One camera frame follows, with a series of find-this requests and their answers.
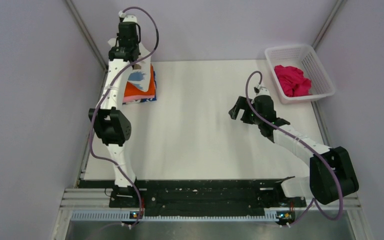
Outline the white printed t shirt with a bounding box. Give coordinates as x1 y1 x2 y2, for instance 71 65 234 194
108 38 151 93

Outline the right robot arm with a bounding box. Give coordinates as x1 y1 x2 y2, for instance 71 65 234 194
228 95 360 206

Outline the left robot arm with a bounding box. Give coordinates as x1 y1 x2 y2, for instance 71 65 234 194
89 21 141 207

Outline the crumpled magenta t shirt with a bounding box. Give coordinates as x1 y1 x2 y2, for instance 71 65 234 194
274 65 312 98

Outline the folded orange t shirt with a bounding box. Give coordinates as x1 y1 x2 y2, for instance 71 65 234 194
123 64 156 103

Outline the folded pink t shirt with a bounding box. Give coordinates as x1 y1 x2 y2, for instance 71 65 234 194
123 95 156 104

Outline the white plastic laundry basket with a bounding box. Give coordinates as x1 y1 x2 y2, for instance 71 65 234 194
264 44 336 105

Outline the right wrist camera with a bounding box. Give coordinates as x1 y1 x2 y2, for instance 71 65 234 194
253 84 271 97

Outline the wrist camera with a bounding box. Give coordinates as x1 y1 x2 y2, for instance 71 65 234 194
118 10 138 24
253 84 271 97

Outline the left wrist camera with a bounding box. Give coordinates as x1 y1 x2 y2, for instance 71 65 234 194
118 10 138 24

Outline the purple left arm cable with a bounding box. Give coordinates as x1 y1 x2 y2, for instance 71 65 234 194
88 6 160 229

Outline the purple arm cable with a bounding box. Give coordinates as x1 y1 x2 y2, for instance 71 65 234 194
244 70 345 228
88 6 160 229

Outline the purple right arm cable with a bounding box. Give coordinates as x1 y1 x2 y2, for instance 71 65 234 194
244 70 345 228

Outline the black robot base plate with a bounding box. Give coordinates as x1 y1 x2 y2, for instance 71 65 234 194
78 179 307 217

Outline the aluminium frame rail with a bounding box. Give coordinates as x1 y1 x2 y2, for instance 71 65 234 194
59 187 362 223

